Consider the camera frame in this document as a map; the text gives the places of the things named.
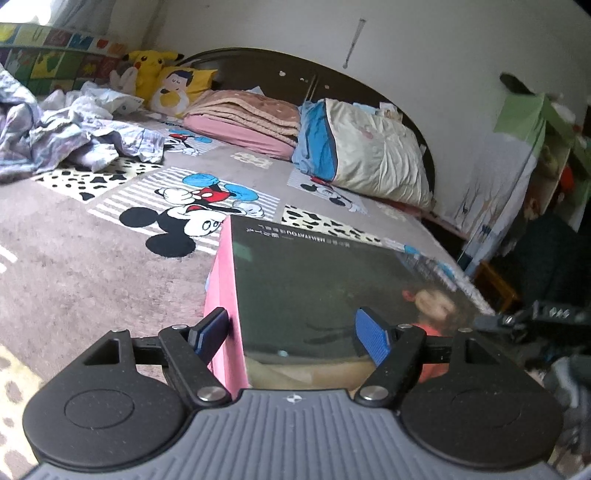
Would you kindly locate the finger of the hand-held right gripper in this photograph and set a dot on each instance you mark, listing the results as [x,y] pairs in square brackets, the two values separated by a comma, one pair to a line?
[494,321]

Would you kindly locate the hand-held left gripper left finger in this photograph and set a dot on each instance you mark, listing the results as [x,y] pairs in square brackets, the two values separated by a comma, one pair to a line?
[210,334]

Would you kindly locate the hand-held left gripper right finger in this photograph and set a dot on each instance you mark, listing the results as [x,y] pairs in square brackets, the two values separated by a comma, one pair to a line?
[371,337]

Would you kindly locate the pink cardboard shoe box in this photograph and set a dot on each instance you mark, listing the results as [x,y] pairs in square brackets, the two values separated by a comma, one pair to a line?
[228,369]

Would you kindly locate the dark printed box lid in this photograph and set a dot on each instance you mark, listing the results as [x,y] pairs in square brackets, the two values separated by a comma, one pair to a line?
[300,286]

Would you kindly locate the wooden stool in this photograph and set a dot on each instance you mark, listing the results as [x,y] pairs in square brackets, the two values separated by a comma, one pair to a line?
[494,281]

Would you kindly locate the dark cloth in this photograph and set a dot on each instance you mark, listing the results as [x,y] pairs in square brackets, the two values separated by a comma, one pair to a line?
[549,258]

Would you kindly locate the cartoon mouse printed blanket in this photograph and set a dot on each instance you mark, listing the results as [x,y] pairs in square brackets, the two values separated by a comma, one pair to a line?
[69,258]

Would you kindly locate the white cabinet with tree decals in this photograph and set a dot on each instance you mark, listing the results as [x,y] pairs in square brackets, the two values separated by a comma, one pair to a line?
[508,161]

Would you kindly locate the cream and blue pillow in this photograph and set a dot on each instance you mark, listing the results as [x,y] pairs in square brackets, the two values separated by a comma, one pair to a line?
[378,152]

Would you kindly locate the folded pink beige blanket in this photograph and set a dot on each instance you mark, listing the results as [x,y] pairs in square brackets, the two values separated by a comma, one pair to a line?
[244,115]

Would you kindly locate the yellow cartoon cushion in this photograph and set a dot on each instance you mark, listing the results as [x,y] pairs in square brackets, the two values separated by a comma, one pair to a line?
[173,92]

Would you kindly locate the crumpled lavender bedsheet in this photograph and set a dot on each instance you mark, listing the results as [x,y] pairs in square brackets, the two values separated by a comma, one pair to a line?
[55,134]

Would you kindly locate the white plastic bag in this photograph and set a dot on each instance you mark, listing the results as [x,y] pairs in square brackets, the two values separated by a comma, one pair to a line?
[111,99]

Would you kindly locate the dark wooden headboard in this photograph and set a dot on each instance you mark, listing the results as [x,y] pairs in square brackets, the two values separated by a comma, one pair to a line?
[277,78]

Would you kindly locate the white rabbit plush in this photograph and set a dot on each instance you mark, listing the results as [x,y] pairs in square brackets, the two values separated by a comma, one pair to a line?
[124,78]

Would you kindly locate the yellow plush toy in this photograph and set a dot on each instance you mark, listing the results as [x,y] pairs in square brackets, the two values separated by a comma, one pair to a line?
[145,60]

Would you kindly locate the colourful foam wall mat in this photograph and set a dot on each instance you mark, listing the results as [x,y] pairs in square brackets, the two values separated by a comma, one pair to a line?
[46,64]

